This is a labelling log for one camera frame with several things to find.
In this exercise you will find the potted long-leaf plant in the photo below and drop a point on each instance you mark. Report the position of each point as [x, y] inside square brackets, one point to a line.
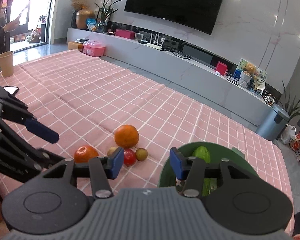
[291, 105]

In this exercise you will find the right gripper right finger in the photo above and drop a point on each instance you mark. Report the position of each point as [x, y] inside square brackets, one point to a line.
[233, 197]

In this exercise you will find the pink checkered tablecloth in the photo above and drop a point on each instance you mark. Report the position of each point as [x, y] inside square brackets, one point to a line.
[85, 99]

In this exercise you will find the black television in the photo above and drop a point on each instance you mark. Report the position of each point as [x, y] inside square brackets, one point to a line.
[197, 14]

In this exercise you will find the grey tv console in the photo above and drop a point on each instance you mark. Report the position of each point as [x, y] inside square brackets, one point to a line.
[190, 75]

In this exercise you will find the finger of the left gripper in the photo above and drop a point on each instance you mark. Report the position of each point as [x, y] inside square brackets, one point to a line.
[42, 131]
[45, 159]

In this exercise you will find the white wifi router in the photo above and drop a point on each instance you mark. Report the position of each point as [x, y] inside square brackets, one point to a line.
[156, 41]

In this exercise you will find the large orange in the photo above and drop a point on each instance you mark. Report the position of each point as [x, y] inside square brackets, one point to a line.
[126, 136]

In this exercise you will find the small brown longan fruit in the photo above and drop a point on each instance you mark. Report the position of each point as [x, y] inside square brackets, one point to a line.
[141, 154]

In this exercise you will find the pink plastic storage box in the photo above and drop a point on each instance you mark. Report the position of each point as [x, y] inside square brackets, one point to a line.
[93, 48]

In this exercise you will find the black smartphone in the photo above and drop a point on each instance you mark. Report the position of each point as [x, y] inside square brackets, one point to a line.
[13, 90]

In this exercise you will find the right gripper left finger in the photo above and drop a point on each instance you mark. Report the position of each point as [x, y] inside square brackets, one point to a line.
[61, 196]

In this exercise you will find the blue-grey trash bin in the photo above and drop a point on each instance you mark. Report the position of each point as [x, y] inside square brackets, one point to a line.
[274, 123]

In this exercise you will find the green colander bowl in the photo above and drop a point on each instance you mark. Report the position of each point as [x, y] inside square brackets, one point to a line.
[216, 151]

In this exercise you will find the teddy bear gift bundle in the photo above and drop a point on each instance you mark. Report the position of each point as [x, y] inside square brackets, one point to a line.
[250, 77]

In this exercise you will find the red box on console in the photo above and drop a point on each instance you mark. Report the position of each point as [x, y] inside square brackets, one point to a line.
[221, 68]

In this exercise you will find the red tomato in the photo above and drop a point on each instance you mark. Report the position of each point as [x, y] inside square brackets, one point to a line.
[129, 157]

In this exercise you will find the cardboard box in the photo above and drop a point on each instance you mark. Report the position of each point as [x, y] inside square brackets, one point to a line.
[75, 45]

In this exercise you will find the white plastic bag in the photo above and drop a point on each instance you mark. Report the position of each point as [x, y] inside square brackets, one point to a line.
[288, 134]

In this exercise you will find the paper cup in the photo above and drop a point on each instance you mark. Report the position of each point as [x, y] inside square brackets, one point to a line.
[6, 64]

